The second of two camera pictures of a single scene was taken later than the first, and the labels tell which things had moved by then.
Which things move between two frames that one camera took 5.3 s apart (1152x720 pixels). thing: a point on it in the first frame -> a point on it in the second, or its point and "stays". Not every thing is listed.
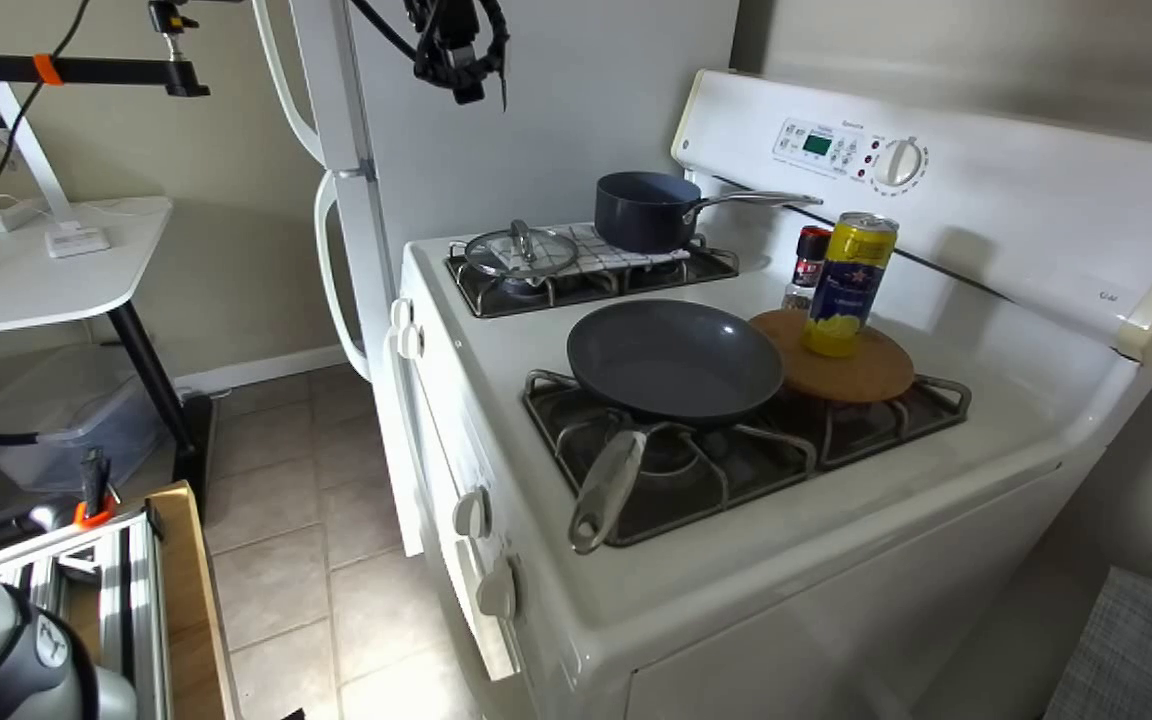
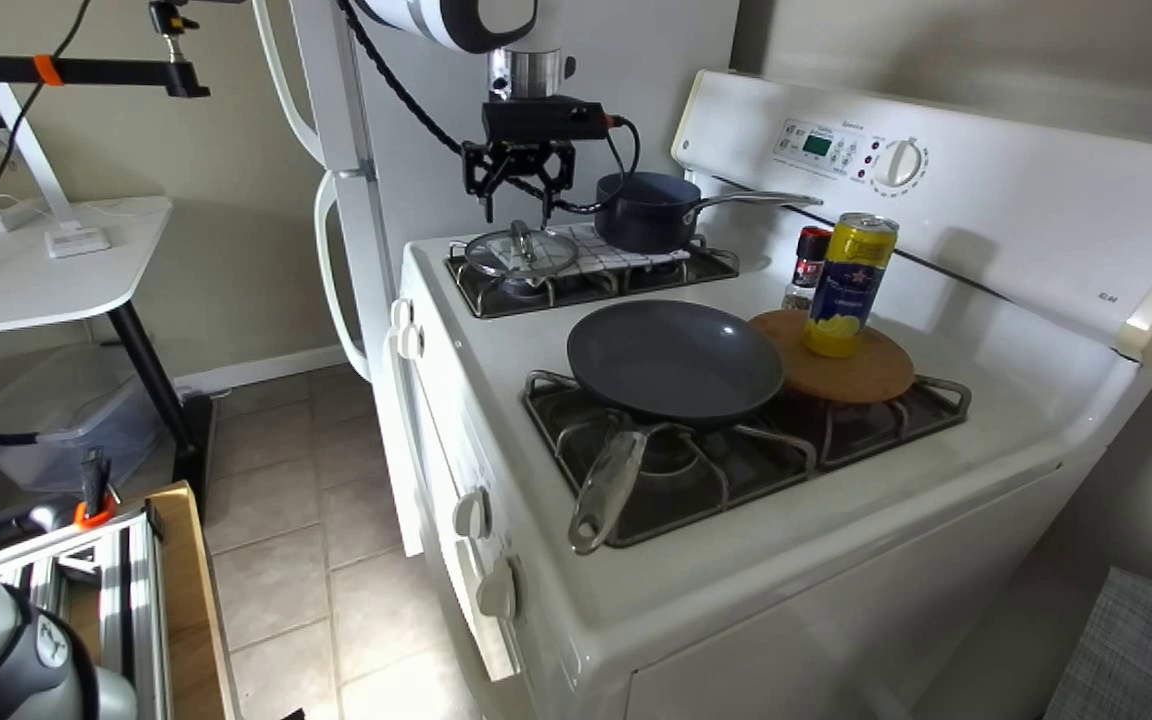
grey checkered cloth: x=1146 y=655 stays
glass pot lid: x=518 y=250 stays
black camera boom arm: x=56 y=74 stays
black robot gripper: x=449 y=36 -> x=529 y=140
